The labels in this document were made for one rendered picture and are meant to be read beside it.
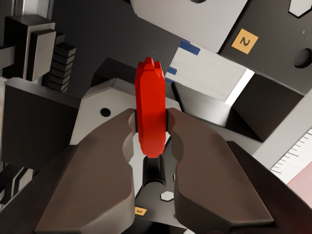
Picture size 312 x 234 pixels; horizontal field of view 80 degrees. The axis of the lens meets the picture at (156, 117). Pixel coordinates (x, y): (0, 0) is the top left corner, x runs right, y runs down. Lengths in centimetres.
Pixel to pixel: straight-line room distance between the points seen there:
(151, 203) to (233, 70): 473
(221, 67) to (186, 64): 81
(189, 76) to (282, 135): 445
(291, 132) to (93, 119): 18
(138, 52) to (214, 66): 407
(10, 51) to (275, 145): 42
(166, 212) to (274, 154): 13
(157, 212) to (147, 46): 55
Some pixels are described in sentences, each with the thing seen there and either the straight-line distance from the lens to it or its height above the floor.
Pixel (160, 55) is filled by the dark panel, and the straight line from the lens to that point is 69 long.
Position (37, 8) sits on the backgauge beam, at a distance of 52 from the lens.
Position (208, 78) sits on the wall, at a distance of 477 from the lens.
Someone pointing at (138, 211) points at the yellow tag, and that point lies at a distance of 24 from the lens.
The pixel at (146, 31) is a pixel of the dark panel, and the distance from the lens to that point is 68.
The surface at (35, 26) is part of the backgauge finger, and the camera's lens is 43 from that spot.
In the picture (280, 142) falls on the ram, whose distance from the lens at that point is 21.
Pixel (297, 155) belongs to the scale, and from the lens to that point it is 24.
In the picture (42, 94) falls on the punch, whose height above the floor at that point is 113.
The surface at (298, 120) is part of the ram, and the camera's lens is 21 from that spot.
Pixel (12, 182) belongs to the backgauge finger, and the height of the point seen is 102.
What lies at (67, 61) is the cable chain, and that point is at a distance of 61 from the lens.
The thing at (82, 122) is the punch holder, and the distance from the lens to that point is 16.
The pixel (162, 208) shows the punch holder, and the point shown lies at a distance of 24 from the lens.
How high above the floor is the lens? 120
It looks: 13 degrees up
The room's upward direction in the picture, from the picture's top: 110 degrees clockwise
